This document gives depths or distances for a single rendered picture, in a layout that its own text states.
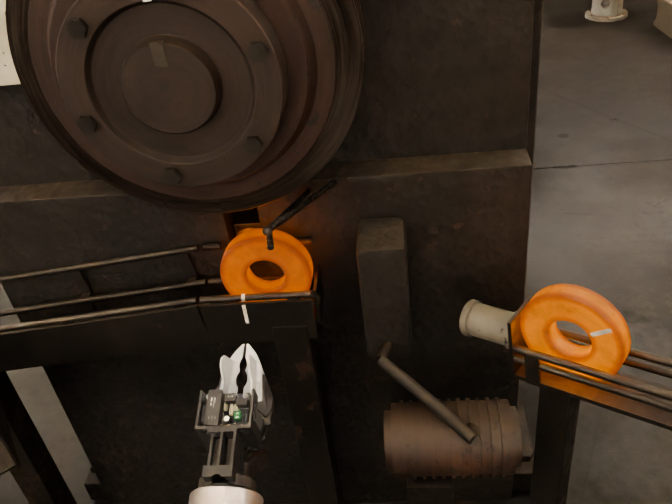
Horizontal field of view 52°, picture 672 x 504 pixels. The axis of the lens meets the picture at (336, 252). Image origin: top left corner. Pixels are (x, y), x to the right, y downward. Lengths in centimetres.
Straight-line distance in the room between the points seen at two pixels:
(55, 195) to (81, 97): 37
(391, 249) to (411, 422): 29
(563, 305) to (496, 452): 28
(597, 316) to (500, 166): 28
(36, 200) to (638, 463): 143
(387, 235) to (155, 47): 46
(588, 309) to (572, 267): 137
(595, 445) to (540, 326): 82
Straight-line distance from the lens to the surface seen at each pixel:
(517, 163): 113
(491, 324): 109
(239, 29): 84
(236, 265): 114
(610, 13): 462
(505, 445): 116
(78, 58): 91
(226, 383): 96
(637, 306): 225
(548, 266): 237
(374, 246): 107
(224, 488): 86
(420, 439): 116
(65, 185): 129
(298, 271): 113
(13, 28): 103
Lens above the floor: 141
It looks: 35 degrees down
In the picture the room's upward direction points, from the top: 8 degrees counter-clockwise
